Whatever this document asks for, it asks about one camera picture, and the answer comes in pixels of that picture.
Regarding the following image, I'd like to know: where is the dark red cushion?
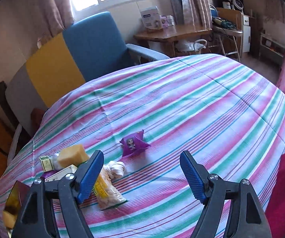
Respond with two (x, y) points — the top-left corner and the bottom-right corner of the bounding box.
(31, 108), (46, 134)

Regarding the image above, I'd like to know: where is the yellow sponge block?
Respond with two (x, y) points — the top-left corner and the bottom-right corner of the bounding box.
(56, 144), (89, 168)

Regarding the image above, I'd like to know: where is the tricolour armchair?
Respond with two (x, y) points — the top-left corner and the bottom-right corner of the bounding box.
(0, 11), (168, 163)

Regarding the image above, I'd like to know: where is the wooden side table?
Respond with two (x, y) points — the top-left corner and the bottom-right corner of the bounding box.
(133, 25), (212, 58)

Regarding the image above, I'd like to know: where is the white appliance box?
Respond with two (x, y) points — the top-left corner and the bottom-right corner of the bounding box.
(140, 7), (162, 31)

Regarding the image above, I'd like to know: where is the white plastic bag ball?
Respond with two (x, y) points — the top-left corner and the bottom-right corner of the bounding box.
(50, 153), (63, 171)

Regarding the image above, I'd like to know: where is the white rectangular box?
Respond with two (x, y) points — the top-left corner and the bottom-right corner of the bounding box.
(44, 164), (77, 182)

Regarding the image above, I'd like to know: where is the yellow sponge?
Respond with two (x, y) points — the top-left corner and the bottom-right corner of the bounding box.
(3, 211), (17, 229)

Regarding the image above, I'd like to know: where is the weidan snack bag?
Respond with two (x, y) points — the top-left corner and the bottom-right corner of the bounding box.
(93, 164), (127, 210)

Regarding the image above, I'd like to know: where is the gold tin box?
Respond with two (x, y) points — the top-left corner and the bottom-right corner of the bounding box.
(4, 180), (30, 216)

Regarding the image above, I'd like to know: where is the cream bandage roll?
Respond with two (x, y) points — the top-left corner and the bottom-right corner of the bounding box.
(104, 161), (126, 180)

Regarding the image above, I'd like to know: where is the pink curtain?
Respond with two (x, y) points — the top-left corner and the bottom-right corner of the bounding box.
(165, 0), (214, 29)

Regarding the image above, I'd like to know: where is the small green white box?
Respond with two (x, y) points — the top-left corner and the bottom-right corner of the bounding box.
(39, 155), (55, 173)

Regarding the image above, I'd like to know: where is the striped bed sheet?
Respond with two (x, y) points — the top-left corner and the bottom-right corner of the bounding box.
(0, 54), (285, 237)

